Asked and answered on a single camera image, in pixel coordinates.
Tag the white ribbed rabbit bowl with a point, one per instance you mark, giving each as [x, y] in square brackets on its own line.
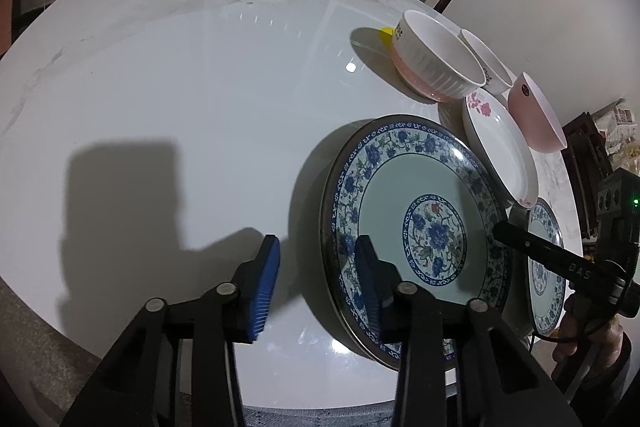
[432, 60]

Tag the pink plastic bowl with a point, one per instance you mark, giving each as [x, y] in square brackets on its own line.
[535, 116]

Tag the blue floral plate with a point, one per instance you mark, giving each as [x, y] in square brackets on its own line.
[546, 289]
[428, 205]

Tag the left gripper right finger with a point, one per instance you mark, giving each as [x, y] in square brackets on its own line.
[387, 307]

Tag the right hand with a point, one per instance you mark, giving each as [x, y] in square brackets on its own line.
[608, 340]

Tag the yellow small object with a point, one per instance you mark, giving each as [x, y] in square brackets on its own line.
[386, 35]

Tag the white dog print bowl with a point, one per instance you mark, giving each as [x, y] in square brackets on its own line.
[497, 78]

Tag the white plate pink flowers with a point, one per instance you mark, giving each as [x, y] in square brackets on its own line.
[497, 140]

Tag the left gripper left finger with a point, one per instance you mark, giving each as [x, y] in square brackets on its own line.
[254, 281]

